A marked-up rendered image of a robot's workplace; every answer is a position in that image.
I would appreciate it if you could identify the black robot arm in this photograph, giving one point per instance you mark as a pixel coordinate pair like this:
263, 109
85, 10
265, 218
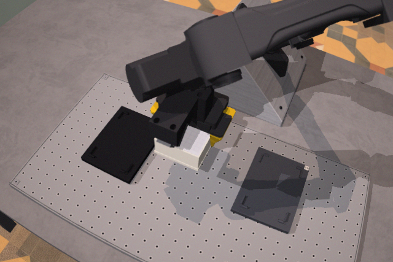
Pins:
219, 44

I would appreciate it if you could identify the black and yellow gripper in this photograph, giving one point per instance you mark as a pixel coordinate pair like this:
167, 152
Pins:
217, 121

